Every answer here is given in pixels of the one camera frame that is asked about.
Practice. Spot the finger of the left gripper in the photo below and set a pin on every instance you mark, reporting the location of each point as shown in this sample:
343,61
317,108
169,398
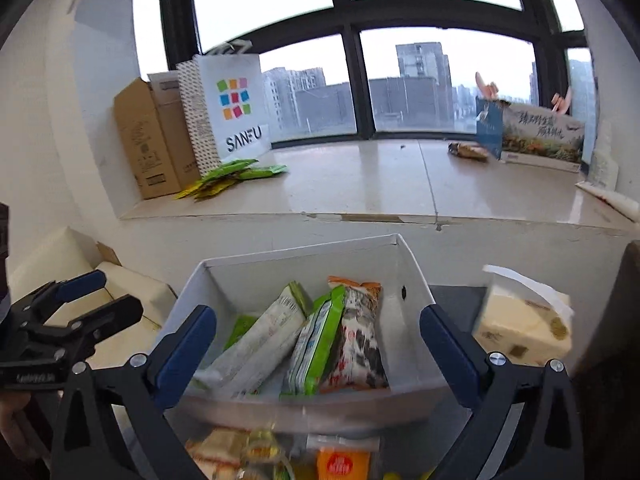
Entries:
44,301
100,317

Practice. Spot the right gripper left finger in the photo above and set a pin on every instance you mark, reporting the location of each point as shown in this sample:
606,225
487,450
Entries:
87,441

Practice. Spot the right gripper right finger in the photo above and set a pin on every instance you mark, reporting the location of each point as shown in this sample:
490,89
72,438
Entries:
547,440

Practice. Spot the round bread packet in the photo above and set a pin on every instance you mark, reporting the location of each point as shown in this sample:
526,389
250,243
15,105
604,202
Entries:
219,454

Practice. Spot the person's left hand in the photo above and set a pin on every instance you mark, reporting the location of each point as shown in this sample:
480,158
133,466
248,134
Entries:
16,430

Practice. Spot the tissue pack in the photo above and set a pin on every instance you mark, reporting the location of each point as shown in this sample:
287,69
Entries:
527,321

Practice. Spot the white long snack packet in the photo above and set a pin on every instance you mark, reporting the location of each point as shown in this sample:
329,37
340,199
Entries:
242,368

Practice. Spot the brown cardboard box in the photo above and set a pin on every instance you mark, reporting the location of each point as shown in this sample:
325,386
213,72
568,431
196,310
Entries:
151,124

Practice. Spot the orange white snack packet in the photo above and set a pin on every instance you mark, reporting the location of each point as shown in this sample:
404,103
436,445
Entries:
356,362

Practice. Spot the green snack packets on sill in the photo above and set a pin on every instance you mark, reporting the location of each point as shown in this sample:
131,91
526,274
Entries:
228,175

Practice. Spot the green white snack packet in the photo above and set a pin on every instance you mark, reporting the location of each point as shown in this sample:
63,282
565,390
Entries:
314,345

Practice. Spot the white cardboard box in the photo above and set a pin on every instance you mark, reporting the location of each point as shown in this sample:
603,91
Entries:
239,289

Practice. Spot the white SANFU paper bag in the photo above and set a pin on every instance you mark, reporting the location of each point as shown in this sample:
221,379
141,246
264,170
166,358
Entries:
223,99

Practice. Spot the brown snack packet on sill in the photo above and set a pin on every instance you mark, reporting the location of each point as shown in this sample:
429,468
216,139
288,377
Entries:
468,151

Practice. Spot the blue illustrated gift box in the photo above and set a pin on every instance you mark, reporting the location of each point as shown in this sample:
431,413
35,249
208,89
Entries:
529,135

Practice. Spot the black window frame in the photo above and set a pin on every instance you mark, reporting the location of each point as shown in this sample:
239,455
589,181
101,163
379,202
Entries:
537,23

